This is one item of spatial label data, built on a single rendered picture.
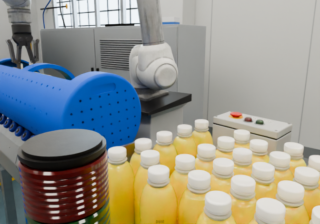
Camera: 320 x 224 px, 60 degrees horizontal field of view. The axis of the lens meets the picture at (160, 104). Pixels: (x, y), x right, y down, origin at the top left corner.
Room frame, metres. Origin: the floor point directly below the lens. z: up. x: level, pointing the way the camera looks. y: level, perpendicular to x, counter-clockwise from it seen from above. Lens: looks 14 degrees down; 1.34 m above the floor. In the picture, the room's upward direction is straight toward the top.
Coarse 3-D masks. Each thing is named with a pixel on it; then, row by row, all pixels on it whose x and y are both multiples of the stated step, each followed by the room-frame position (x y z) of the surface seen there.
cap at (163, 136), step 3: (159, 132) 0.65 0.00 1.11; (162, 132) 0.66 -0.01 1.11; (165, 132) 0.66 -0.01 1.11; (168, 132) 0.66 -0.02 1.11; (159, 135) 0.63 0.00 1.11; (162, 135) 0.63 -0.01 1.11; (165, 135) 0.63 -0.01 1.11; (168, 135) 0.63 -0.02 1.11; (171, 135) 0.64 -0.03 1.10; (159, 138) 0.63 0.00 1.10; (162, 138) 0.63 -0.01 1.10; (165, 138) 0.63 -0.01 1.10; (168, 138) 0.63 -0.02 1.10; (171, 138) 0.64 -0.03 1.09; (159, 141) 0.64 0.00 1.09; (162, 141) 0.63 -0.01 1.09; (165, 141) 0.63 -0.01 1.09; (168, 141) 0.63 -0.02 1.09
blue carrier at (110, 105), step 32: (0, 64) 1.39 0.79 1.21; (32, 64) 1.11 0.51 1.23; (0, 96) 1.08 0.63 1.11; (32, 96) 0.87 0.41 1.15; (64, 96) 0.74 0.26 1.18; (96, 96) 0.78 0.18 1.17; (128, 96) 0.86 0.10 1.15; (32, 128) 0.88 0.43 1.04; (64, 128) 0.71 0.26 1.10; (96, 128) 0.77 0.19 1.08; (128, 128) 0.86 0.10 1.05
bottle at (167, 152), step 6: (156, 144) 0.65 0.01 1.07; (162, 144) 0.63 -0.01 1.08; (168, 144) 0.63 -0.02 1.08; (156, 150) 0.63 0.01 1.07; (162, 150) 0.62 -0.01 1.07; (168, 150) 0.63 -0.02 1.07; (174, 150) 0.64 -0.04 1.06; (162, 156) 0.62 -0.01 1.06; (168, 156) 0.62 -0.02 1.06; (174, 156) 0.63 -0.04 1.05; (162, 162) 0.61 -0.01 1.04; (168, 162) 0.62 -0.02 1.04; (174, 162) 0.62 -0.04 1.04; (174, 168) 0.62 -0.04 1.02
